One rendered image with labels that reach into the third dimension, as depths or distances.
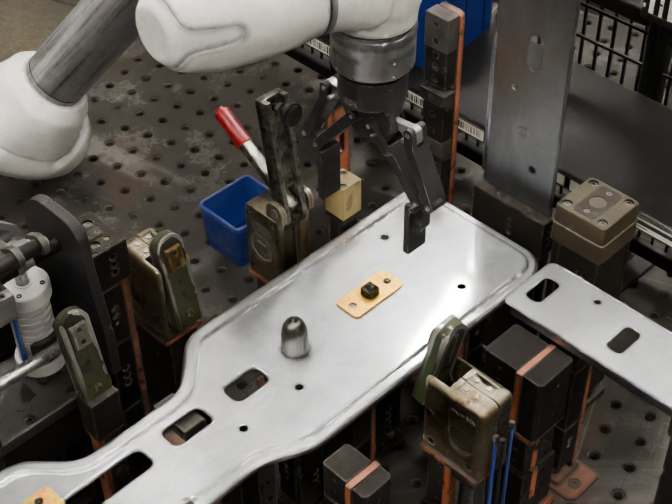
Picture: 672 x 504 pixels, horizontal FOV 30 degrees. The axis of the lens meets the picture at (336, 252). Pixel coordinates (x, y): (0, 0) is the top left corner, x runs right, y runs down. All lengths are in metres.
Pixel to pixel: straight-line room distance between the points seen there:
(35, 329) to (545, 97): 0.67
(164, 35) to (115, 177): 1.09
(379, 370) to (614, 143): 0.50
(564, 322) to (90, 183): 0.99
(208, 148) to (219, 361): 0.85
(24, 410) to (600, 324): 0.68
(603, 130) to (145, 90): 0.99
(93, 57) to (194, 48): 0.83
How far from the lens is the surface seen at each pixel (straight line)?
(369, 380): 1.44
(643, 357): 1.50
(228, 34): 1.14
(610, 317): 1.54
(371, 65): 1.27
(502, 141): 1.65
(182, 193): 2.17
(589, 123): 1.78
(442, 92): 1.73
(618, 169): 1.70
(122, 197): 2.18
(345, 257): 1.58
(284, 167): 1.54
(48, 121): 2.04
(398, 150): 1.35
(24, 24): 4.03
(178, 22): 1.14
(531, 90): 1.57
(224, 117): 1.58
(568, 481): 1.74
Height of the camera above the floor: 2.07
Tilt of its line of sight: 42 degrees down
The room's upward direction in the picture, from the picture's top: 1 degrees counter-clockwise
